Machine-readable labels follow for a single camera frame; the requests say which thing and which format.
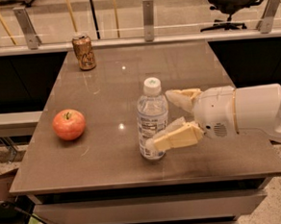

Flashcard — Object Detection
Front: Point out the grey table drawer front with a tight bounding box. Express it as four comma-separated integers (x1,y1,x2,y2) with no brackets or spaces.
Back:
34,189,267,224

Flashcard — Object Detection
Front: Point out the yellow pole far left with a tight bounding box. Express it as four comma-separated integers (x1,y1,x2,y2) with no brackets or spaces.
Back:
0,13,17,45

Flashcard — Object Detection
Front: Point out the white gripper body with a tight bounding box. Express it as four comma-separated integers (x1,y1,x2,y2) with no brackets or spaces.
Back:
192,86,237,138

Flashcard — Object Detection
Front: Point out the metal railing bracket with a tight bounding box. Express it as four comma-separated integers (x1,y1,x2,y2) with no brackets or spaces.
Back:
256,0,281,34
13,7,41,50
142,0,155,42

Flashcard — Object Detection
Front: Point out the middle metal railing bracket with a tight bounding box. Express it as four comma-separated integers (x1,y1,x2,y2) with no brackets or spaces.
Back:
142,0,155,42

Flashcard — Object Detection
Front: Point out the right metal railing bracket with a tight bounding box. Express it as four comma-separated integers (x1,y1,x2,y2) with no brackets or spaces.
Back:
256,0,281,34

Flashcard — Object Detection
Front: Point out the left metal railing bracket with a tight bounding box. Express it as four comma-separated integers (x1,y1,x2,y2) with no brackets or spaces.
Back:
13,7,41,50

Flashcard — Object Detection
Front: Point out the clear plastic water bottle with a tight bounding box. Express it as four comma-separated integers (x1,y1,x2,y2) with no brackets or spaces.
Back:
137,77,168,161

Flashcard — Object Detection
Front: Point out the yellow pole behind can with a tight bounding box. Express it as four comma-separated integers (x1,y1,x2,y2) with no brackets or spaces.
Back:
65,0,78,33

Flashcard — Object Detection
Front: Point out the orange soda can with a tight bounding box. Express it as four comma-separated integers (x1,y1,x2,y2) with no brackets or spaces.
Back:
72,33,96,71

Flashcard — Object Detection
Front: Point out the black pole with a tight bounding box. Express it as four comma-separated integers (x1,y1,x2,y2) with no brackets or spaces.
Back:
89,0,101,39

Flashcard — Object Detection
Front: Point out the red apple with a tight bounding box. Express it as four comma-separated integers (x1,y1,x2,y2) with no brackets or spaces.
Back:
52,109,86,141

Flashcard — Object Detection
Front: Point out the yellow pole middle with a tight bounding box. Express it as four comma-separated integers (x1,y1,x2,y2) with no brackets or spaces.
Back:
113,0,120,38

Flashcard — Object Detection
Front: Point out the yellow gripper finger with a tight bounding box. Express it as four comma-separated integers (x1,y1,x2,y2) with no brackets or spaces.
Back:
166,88,202,112
145,116,204,153

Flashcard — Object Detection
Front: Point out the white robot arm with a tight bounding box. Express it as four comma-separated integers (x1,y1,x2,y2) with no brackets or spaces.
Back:
145,84,281,153

